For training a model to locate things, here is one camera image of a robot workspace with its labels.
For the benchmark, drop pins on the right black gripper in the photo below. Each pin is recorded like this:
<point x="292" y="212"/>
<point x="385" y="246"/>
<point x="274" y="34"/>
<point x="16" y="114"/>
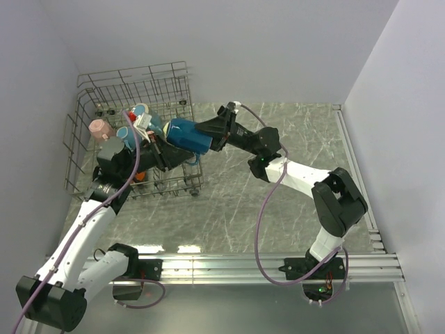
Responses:
<point x="219" y="127"/>

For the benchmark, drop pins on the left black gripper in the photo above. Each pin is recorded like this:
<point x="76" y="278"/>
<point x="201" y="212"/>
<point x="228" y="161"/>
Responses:
<point x="166" y="156"/>

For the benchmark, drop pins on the dark blue white-inside mug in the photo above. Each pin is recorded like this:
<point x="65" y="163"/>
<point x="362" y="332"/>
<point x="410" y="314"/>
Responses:
<point x="182" y="133"/>

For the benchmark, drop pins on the orange enamel mug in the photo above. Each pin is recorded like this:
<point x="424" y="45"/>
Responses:
<point x="139" y="177"/>

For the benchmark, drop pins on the blue patterned mug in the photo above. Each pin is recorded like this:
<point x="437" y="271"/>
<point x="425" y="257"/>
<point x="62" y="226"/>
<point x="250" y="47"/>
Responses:
<point x="126" y="134"/>

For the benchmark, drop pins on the light blue yellow-inside mug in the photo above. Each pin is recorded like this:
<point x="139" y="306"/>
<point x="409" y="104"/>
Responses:
<point x="156" y="123"/>

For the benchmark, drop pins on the light pink mug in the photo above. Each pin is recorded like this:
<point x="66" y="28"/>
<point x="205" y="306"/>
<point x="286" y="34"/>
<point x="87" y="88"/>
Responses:
<point x="101" y="130"/>

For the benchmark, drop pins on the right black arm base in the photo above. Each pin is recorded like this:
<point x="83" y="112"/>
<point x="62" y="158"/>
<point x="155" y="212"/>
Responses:
<point x="296" y="267"/>

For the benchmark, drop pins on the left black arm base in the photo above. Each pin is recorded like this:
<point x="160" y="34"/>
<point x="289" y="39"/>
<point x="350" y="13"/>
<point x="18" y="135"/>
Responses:
<point x="150" y="269"/>

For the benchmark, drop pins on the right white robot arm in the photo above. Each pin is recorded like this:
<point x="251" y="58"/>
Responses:
<point x="338" y="201"/>

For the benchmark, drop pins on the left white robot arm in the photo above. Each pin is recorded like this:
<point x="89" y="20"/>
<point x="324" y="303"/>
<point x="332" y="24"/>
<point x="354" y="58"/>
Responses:
<point x="58" y="294"/>

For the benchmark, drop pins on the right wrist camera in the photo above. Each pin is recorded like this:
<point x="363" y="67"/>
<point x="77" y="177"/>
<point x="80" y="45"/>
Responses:
<point x="234" y="105"/>

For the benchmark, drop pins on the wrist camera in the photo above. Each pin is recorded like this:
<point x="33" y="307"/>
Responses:
<point x="141" y="124"/>
<point x="234" y="105"/>

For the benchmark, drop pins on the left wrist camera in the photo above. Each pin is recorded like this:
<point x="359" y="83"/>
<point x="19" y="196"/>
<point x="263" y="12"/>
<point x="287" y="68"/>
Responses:
<point x="141" y="124"/>

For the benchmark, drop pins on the grey wire dish rack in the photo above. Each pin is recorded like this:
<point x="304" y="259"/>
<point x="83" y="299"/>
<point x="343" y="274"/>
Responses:
<point x="105" y="95"/>

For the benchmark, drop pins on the aluminium mounting rail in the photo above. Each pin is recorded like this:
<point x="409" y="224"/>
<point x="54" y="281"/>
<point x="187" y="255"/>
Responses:
<point x="241" y="268"/>

